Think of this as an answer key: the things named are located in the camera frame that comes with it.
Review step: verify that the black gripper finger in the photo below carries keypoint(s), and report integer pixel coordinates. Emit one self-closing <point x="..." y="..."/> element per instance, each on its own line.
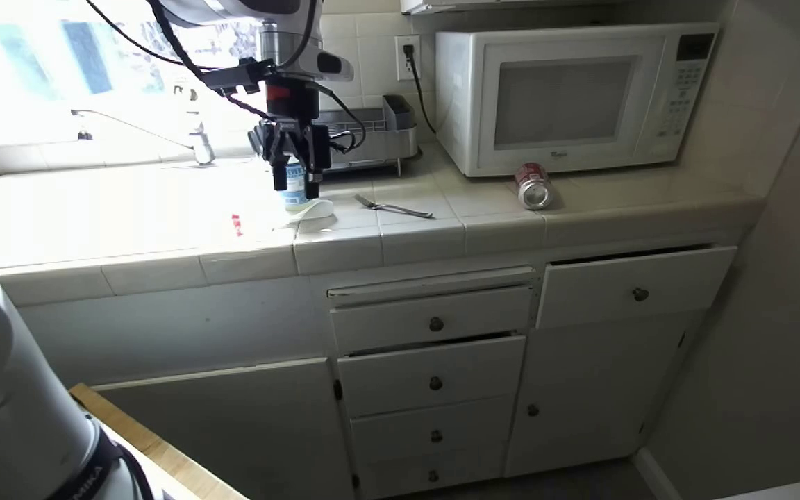
<point x="280" y="176"/>
<point x="312" y="181"/>

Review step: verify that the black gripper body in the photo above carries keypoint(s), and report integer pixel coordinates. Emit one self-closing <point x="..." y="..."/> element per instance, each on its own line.
<point x="294" y="123"/>

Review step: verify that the white pull out chopping board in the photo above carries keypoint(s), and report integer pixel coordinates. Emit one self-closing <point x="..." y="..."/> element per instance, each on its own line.
<point x="428" y="286"/>

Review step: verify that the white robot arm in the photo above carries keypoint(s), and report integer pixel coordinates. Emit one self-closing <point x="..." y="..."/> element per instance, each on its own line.
<point x="49" y="444"/>

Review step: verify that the blue hand soap pump bottle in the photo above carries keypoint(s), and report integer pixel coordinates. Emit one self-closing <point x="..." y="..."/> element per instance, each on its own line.
<point x="296" y="181"/>

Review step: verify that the white folded paper towel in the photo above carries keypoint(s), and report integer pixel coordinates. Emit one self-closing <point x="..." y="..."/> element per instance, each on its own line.
<point x="312" y="218"/>

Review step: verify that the grey dish drying rack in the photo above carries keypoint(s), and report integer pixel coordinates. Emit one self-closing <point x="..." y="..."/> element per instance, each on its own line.
<point x="362" y="137"/>

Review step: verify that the metal knife on counter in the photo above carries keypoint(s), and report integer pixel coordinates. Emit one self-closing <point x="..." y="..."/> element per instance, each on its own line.
<point x="394" y="209"/>

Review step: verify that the chrome sink faucet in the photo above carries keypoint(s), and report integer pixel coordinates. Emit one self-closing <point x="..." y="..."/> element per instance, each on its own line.
<point x="195" y="140"/>

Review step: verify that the white top middle drawer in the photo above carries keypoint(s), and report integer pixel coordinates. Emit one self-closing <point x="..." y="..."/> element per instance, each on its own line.
<point x="377" y="320"/>

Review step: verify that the red soda can lying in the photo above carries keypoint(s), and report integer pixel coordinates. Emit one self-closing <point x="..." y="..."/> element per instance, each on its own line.
<point x="535" y="187"/>

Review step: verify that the white framed window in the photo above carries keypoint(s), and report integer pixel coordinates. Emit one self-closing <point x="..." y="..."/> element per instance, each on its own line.
<point x="74" y="63"/>

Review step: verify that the white left cabinet door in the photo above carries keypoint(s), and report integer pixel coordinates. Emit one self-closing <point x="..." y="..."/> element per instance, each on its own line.
<point x="271" y="430"/>

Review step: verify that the white cabinet door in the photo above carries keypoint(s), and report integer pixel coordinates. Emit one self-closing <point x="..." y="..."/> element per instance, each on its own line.
<point x="587" y="390"/>
<point x="271" y="430"/>

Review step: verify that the white microwave oven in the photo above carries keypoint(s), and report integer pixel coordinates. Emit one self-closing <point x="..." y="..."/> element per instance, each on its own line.
<point x="570" y="97"/>

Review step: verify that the white bottom middle drawer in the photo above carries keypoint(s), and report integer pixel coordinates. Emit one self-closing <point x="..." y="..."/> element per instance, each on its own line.
<point x="423" y="473"/>

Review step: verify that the wooden table edge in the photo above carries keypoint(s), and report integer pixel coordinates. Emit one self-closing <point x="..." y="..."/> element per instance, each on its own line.
<point x="176" y="473"/>

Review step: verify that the white right cabinet door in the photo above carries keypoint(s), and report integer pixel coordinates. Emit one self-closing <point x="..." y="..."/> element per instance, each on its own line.
<point x="587" y="390"/>

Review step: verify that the white wall power outlet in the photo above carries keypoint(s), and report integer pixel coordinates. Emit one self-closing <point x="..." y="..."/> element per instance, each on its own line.
<point x="406" y="56"/>

